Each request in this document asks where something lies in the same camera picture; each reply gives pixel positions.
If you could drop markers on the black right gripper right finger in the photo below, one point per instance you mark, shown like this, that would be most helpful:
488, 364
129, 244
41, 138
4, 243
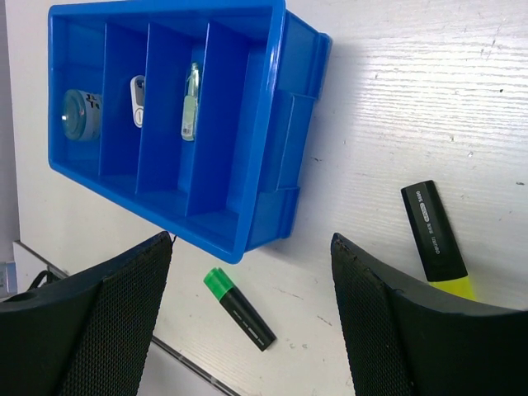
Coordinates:
405, 337

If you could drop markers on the blue glue jar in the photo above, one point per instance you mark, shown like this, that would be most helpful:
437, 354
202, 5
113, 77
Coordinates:
81, 115

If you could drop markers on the blue plastic divided bin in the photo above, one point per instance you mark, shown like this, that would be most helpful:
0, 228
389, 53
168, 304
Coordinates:
235, 187

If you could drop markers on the yellow highlighter black body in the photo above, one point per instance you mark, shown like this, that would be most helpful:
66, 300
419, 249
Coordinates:
436, 244

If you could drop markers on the green highlighter black body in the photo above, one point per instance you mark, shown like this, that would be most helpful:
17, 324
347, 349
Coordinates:
239, 308

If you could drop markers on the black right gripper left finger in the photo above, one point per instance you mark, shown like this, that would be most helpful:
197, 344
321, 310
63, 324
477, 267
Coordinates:
89, 333

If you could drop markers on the white pink stapler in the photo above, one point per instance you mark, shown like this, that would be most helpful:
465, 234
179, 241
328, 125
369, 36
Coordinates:
137, 92

